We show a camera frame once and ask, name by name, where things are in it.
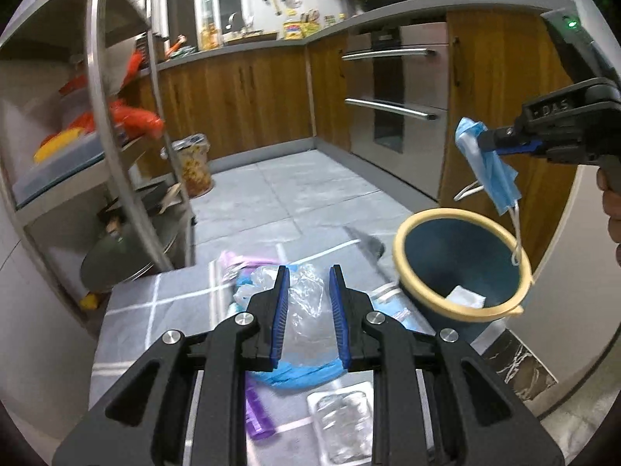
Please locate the white paper towel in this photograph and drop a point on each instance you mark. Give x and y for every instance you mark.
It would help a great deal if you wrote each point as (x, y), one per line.
(465, 297)

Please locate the small yellow object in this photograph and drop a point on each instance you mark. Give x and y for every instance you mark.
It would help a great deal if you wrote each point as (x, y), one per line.
(90, 301)

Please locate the wide wooden cabinet door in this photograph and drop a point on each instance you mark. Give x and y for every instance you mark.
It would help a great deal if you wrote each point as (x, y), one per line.
(485, 82)

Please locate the grey countertop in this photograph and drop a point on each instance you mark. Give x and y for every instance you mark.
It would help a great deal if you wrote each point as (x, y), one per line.
(388, 17)

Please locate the clear blister tray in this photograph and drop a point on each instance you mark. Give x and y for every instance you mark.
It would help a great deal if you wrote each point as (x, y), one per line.
(339, 422)

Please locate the lilac plastic wrapper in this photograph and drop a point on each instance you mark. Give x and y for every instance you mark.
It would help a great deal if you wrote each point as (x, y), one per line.
(233, 259)

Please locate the yellow food package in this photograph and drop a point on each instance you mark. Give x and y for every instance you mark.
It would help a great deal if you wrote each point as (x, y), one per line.
(298, 30)

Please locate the wooden cabinet row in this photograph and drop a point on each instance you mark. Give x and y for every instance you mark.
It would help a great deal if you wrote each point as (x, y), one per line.
(242, 97)

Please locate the stainless steel oven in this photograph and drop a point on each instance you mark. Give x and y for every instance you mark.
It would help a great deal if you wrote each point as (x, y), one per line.
(388, 82)

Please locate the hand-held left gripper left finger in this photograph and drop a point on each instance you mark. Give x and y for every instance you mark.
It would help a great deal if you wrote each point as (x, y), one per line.
(280, 320)

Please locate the grey storage box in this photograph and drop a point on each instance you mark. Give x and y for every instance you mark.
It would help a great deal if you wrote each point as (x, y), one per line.
(58, 174)

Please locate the jar of yellow food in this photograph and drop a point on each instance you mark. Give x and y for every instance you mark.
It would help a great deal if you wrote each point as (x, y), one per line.
(211, 36)

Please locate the person's right hand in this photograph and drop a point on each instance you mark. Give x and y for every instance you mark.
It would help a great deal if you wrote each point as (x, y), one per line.
(613, 218)

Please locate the small orange plastic bag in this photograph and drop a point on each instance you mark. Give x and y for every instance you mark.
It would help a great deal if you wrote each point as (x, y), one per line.
(135, 64)

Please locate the large orange plastic bag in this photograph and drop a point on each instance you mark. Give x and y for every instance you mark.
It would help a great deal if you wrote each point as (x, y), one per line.
(138, 119)

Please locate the metal shelf rack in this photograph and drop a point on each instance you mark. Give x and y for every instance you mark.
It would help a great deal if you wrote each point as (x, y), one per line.
(104, 107)

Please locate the flower-patterned waste bin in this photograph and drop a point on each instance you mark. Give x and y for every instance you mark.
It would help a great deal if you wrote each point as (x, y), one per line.
(194, 170)

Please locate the grey checked mat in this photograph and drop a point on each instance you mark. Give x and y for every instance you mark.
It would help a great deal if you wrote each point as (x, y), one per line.
(160, 310)

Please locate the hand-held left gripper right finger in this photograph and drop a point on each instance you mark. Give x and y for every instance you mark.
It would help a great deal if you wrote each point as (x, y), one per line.
(339, 320)

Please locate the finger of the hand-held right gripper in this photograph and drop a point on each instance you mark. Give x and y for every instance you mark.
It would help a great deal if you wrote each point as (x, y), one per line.
(499, 136)
(524, 148)

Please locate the orange packet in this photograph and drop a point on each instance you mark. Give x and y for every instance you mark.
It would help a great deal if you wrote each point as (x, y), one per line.
(177, 46)

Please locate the purple printed wrapper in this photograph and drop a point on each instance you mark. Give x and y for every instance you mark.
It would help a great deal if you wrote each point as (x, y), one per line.
(259, 412)

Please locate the glass pot lid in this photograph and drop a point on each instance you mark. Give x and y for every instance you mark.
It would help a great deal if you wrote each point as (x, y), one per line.
(121, 257)

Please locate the blue plastic bag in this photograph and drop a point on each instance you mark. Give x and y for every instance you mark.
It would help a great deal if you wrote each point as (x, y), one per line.
(291, 378)

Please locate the yellow plastic packet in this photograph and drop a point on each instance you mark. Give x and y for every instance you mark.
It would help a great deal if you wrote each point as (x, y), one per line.
(58, 144)

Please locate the blue bin with yellow rim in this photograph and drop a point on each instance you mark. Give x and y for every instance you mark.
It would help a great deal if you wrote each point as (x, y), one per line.
(436, 252)

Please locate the steel faucet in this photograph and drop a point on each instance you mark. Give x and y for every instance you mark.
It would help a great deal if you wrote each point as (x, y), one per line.
(233, 22)

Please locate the clear plastic bag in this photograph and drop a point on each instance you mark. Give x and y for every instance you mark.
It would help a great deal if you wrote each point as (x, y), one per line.
(308, 320)

